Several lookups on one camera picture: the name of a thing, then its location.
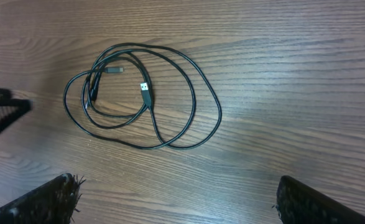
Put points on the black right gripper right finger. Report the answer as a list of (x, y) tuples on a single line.
[(297, 203)]

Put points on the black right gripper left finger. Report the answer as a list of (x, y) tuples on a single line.
[(53, 202)]

